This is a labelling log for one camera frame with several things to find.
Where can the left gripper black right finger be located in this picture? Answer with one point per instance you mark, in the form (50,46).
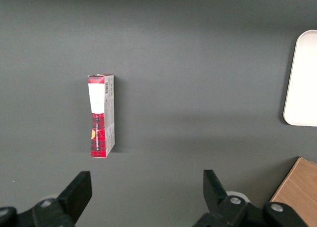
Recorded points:
(215,192)

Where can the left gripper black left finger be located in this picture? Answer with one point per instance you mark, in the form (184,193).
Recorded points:
(74,195)

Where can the red plaid cardboard box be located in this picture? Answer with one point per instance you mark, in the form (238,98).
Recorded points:
(102,118)

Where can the brown wooden board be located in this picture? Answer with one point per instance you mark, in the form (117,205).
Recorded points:
(298,187)

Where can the white plastic tray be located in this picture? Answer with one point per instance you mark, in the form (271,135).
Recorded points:
(302,81)

